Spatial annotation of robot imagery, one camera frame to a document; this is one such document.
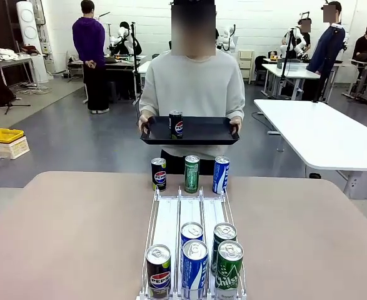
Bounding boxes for black Pepsi can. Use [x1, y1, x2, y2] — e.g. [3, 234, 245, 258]
[168, 109, 184, 139]
[151, 157, 167, 192]
[146, 244, 172, 298]

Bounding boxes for person with headset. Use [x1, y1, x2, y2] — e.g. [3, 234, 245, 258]
[298, 17, 313, 54]

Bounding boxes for person's right forearm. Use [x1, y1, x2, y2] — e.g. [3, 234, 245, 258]
[138, 93, 156, 118]

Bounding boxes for person in purple hoodie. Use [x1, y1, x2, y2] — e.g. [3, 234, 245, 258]
[71, 0, 111, 115]

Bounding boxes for dark work table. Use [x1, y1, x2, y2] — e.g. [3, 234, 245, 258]
[66, 53, 148, 104]

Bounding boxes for black pole stand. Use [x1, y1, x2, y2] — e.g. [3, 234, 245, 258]
[279, 27, 296, 91]
[130, 21, 141, 106]

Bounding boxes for white tower air conditioner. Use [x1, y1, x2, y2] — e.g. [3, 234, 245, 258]
[15, 1, 50, 83]

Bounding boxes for white crate with yellow lid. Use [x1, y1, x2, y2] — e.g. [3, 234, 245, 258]
[0, 127, 31, 161]

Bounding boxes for green soda can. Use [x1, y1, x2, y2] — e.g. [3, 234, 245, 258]
[184, 155, 201, 194]
[215, 240, 244, 299]
[211, 222, 238, 278]

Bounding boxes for person's left hand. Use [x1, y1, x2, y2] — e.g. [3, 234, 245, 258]
[229, 117, 243, 135]

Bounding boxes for person's left forearm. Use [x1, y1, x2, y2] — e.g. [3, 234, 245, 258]
[228, 93, 246, 120]

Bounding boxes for seated person in black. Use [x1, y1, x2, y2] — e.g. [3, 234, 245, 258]
[351, 24, 367, 63]

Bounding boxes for person in white sweater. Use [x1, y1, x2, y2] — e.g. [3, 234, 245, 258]
[138, 0, 246, 176]

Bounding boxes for white drawer unit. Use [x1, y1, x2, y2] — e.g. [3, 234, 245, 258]
[238, 49, 255, 84]

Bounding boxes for person in navy jacket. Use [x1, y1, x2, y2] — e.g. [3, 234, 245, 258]
[306, 1, 347, 103]

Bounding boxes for black office chair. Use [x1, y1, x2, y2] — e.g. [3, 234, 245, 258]
[253, 55, 268, 86]

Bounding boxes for black serving tray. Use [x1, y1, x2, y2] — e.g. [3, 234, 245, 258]
[139, 116, 241, 146]

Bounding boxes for blue soda can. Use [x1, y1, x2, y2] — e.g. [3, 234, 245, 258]
[180, 222, 204, 251]
[213, 156, 230, 194]
[181, 239, 209, 299]

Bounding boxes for white background table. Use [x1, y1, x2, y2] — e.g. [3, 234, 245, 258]
[260, 61, 322, 101]

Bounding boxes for cluttered grey table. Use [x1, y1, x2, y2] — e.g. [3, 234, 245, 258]
[0, 51, 42, 94]

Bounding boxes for white cloth pile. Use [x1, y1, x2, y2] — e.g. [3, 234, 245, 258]
[0, 47, 21, 62]

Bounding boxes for person's right hand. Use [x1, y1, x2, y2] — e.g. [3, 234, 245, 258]
[138, 114, 154, 134]

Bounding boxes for clear acrylic can rack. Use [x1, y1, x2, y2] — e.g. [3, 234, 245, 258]
[136, 186, 248, 300]

